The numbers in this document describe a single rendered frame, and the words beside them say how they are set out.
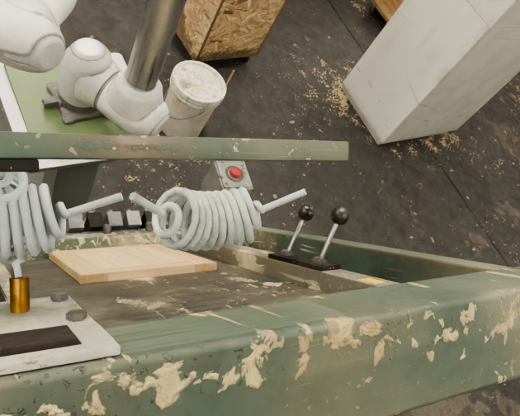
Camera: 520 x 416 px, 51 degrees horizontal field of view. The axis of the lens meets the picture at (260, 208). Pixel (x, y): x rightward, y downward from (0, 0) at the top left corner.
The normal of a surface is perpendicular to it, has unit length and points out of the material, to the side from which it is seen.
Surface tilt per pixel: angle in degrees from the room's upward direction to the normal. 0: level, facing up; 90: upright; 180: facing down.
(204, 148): 34
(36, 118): 5
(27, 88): 5
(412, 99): 90
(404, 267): 90
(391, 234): 0
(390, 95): 90
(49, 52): 77
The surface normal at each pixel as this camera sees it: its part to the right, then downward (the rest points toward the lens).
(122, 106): -0.38, 0.63
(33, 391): 0.50, 0.05
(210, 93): 0.40, -0.52
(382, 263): -0.87, 0.04
